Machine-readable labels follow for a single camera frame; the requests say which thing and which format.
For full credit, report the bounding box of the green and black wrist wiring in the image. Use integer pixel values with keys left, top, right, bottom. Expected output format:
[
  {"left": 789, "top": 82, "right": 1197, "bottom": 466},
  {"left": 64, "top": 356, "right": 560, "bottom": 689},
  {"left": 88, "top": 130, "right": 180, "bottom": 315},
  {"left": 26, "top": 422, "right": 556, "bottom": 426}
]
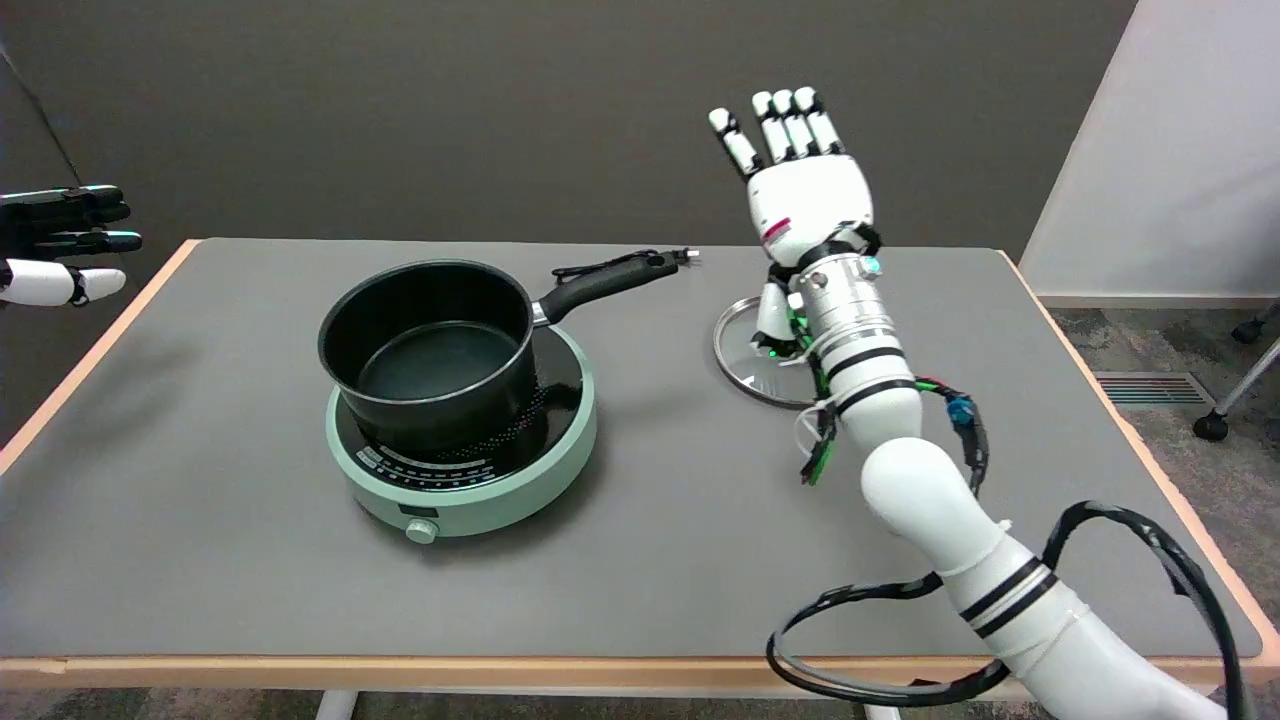
[{"left": 785, "top": 300, "right": 991, "bottom": 488}]

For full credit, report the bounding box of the glass pot lid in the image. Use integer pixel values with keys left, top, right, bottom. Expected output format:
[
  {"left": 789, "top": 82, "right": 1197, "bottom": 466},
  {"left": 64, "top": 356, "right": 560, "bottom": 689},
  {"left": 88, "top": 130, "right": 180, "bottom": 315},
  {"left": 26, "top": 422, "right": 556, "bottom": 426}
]
[{"left": 713, "top": 296, "right": 833, "bottom": 409}]

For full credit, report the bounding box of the mint green induction cooker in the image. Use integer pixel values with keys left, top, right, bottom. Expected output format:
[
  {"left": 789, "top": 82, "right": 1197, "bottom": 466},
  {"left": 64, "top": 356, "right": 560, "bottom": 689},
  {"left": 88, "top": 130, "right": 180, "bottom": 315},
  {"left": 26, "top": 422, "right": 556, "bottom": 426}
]
[{"left": 325, "top": 325, "right": 599, "bottom": 546}]

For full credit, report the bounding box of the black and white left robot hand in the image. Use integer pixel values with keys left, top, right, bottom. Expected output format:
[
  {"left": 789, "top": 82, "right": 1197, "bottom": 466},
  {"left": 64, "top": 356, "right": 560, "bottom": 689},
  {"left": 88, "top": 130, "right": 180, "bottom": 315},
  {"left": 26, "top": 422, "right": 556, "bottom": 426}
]
[{"left": 0, "top": 185, "right": 143, "bottom": 309}]

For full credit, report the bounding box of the grey chair leg with caster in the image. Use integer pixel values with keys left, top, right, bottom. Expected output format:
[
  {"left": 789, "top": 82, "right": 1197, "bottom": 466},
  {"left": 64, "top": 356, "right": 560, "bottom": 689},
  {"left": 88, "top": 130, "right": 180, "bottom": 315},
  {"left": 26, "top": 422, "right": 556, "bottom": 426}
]
[{"left": 1192, "top": 338, "right": 1280, "bottom": 443}]

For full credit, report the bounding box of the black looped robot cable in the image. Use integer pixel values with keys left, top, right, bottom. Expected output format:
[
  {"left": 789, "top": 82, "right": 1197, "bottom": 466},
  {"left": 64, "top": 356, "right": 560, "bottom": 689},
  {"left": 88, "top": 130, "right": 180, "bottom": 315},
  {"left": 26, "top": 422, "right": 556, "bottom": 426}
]
[{"left": 766, "top": 500, "right": 1247, "bottom": 720}]

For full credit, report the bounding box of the black chair caster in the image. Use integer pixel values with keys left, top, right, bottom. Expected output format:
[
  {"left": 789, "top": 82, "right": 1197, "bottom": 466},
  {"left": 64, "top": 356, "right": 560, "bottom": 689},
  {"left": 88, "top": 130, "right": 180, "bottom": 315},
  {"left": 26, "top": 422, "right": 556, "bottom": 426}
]
[{"left": 1232, "top": 305, "right": 1280, "bottom": 346}]

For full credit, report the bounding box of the floor air vent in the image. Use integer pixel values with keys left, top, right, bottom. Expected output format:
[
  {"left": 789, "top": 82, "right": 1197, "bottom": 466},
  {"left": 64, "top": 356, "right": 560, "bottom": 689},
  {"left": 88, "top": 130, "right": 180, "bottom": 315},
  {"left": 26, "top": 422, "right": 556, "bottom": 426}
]
[{"left": 1093, "top": 372, "right": 1217, "bottom": 409}]

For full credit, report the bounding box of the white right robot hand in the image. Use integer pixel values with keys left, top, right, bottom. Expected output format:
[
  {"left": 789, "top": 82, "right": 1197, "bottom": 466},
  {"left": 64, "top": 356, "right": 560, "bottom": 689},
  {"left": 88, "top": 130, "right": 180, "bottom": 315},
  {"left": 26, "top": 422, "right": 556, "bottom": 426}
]
[{"left": 708, "top": 87, "right": 883, "bottom": 356}]

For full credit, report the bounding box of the black saucepan with handle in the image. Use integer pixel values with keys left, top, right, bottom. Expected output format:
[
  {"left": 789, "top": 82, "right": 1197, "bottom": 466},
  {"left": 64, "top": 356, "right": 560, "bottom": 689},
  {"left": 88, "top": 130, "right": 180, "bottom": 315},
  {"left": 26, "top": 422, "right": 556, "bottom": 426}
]
[{"left": 318, "top": 252, "right": 681, "bottom": 457}]

